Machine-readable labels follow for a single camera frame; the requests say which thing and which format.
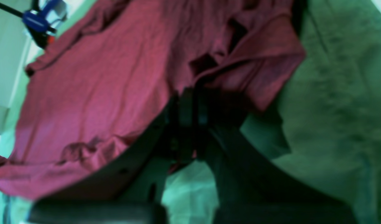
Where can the bottom orange black clamp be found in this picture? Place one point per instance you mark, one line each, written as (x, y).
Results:
(43, 21)

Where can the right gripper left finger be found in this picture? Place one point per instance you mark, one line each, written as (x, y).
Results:
(126, 191)

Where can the green table cloth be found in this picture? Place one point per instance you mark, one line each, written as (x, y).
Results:
(331, 108)

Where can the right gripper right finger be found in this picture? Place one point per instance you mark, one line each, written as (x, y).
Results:
(251, 189)

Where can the red long-sleeve T-shirt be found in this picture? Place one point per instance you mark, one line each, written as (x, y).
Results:
(100, 84)

